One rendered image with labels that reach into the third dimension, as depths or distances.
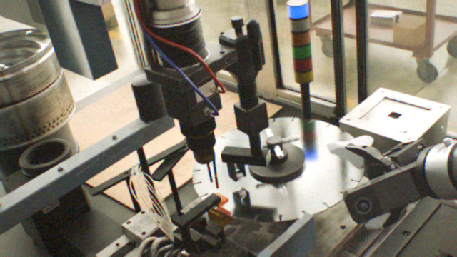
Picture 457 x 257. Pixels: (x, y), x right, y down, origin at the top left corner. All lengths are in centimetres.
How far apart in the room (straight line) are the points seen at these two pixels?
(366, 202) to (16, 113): 92
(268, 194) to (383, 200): 27
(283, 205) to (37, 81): 72
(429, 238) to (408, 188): 42
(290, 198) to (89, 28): 44
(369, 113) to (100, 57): 66
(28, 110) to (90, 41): 59
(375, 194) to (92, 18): 48
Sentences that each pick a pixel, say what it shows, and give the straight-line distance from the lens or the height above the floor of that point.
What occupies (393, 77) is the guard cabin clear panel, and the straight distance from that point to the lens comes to 137.
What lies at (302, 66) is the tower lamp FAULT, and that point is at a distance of 123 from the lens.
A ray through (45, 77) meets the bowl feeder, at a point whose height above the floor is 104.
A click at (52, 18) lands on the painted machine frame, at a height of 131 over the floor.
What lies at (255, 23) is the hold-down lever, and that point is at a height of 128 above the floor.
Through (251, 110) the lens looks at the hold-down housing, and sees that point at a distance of 85.
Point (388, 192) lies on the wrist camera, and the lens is 74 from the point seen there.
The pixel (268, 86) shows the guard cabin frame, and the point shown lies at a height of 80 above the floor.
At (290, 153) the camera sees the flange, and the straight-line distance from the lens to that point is 103.
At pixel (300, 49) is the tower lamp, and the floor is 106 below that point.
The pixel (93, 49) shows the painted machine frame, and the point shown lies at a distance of 83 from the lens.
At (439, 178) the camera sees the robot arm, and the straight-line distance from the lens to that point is 70.
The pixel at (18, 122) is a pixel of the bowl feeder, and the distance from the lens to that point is 139.
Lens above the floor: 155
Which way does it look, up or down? 32 degrees down
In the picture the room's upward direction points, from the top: 10 degrees counter-clockwise
